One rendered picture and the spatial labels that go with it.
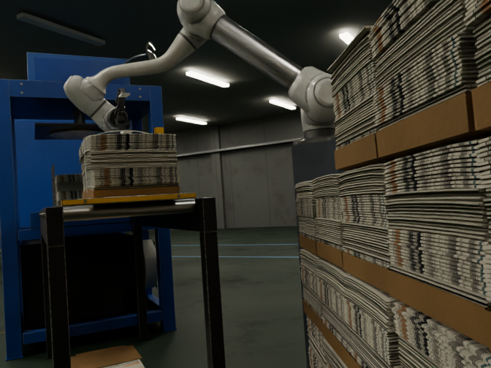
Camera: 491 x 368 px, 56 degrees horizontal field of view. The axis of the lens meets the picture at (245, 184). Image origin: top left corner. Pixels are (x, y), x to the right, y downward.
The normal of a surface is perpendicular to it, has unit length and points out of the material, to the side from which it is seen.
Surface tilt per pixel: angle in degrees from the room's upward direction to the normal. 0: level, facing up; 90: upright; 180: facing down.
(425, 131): 92
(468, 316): 92
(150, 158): 95
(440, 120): 91
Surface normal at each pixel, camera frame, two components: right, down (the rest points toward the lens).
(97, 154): 0.42, 0.03
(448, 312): -0.99, 0.09
